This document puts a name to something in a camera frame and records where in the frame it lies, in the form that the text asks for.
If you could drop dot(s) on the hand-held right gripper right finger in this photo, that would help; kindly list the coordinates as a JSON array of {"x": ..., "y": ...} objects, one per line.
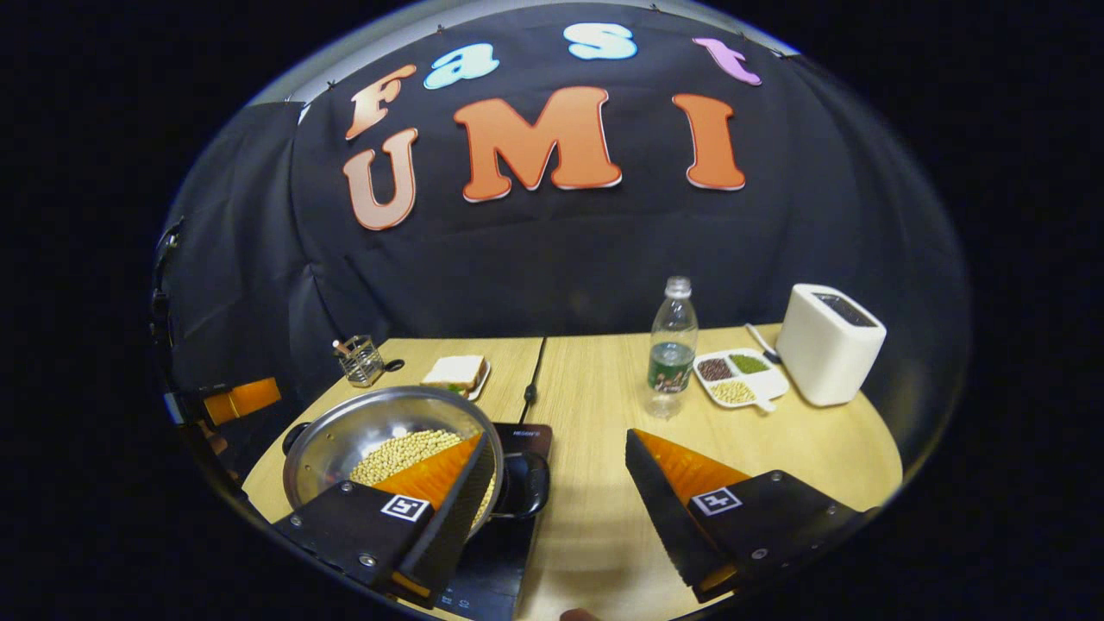
[{"x": 664, "y": 526}]

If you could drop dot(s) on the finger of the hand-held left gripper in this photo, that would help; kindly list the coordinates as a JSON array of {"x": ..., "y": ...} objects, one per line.
[{"x": 250, "y": 398}]

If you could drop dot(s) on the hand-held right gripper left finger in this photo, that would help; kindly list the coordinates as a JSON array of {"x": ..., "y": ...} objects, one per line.
[{"x": 457, "y": 526}]

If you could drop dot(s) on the black induction cooktop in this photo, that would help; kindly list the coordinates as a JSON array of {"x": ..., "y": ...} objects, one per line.
[{"x": 509, "y": 552}]

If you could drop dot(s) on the pile of soybeans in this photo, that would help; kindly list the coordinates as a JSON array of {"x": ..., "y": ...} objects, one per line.
[{"x": 397, "y": 453}]

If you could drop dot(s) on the small white plate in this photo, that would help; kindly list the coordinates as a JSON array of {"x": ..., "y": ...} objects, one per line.
[{"x": 481, "y": 384}]

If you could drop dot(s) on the sandwich with lettuce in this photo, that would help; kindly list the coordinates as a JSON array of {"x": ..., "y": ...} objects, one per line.
[{"x": 453, "y": 371}]

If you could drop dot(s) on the white divided bean tray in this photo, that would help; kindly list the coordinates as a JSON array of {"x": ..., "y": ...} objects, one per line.
[{"x": 768, "y": 381}]

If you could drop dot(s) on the clear plastic water bottle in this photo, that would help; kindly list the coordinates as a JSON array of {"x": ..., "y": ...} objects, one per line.
[{"x": 673, "y": 345}]

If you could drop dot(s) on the white toaster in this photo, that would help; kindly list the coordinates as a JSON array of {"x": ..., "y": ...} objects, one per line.
[{"x": 828, "y": 354}]

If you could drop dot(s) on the black backdrop cloth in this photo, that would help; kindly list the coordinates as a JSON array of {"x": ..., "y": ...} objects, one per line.
[{"x": 561, "y": 259}]

